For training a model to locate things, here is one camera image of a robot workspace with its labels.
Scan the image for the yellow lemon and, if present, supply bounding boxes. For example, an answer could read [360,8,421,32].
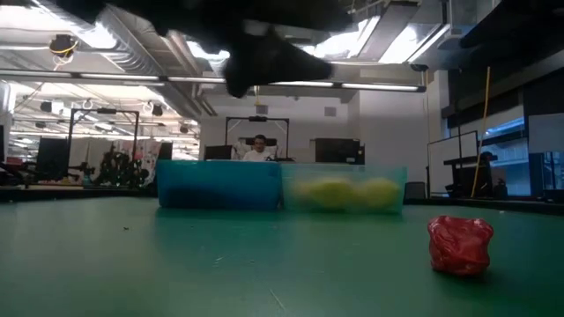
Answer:
[355,177,403,212]
[293,176,357,211]

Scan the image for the green table mat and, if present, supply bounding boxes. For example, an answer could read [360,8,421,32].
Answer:
[0,195,564,317]

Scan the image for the black stand with stool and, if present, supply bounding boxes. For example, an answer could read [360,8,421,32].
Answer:
[443,151,508,198]

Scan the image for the small red bell pepper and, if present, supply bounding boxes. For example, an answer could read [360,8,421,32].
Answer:
[426,214,495,277]

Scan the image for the blue-lit window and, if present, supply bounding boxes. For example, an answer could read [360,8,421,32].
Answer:
[478,116,528,197]

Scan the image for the white board black frame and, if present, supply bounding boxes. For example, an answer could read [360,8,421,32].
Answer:
[426,130,479,195]

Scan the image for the teal translucent plastic bin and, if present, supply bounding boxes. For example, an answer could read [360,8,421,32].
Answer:
[279,162,409,216]

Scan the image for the small black box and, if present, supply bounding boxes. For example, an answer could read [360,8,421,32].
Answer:
[404,181,427,202]

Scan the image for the black ceiling device yellow cable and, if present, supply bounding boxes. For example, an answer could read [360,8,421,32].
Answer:
[47,33,80,71]

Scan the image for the silver corrugated air duct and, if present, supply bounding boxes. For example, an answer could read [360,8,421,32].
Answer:
[26,8,208,120]

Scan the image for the long linear ceiling light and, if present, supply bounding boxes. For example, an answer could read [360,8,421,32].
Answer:
[0,68,427,93]

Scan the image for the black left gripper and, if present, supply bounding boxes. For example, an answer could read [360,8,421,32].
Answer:
[223,26,334,99]

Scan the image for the person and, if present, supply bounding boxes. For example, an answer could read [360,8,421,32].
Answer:
[241,134,278,163]

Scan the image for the blue plastic bin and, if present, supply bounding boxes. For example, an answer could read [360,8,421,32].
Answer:
[154,158,284,211]

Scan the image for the black metal gantry frame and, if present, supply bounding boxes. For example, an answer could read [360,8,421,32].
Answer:
[67,107,141,155]
[224,115,291,162]

